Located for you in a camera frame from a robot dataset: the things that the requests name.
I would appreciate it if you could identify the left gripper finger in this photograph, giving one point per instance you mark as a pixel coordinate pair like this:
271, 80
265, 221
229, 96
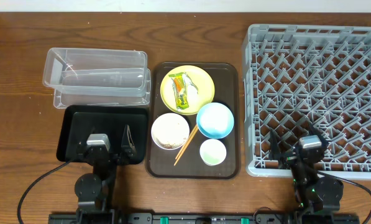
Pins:
92, 132
127, 144

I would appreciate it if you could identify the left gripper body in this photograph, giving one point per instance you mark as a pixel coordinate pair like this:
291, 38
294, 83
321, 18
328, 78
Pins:
120, 162

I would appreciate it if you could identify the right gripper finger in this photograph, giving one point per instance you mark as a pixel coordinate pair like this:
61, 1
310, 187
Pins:
275, 153
313, 131

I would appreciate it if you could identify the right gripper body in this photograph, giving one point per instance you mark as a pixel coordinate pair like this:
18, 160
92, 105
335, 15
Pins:
291, 159

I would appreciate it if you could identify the pink bowl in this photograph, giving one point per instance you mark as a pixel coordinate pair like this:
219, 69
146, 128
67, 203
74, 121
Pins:
168, 115

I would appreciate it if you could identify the small pale green cup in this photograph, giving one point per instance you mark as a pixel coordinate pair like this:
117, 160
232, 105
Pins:
212, 152

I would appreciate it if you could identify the light blue bowl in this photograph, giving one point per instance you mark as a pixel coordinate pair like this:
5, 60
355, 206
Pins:
215, 120

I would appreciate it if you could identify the yellow round plate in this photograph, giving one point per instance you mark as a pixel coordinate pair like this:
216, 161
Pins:
200, 78

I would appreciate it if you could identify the green snack wrapper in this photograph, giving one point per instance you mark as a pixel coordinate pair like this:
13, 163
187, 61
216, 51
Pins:
179, 88

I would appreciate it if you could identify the white tissue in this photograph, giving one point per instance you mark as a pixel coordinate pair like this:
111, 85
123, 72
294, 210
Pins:
191, 88

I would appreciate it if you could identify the pile of rice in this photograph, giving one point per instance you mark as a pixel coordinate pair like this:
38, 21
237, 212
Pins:
170, 133

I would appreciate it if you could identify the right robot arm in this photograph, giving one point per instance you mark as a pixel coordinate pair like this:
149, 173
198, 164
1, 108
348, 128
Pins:
314, 193

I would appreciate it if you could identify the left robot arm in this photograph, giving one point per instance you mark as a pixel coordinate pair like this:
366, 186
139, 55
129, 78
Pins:
95, 190

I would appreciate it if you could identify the black waste tray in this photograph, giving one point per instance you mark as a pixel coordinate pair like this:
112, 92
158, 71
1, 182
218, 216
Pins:
79, 119

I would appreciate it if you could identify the clear plastic waste bin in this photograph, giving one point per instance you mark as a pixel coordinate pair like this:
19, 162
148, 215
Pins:
97, 77

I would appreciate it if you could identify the grey dishwasher rack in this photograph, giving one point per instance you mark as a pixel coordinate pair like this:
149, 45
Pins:
297, 75

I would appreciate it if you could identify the brown plastic serving tray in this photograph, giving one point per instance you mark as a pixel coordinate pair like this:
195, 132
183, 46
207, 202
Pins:
161, 163

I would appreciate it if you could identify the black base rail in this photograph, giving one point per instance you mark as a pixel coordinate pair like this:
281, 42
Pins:
148, 218

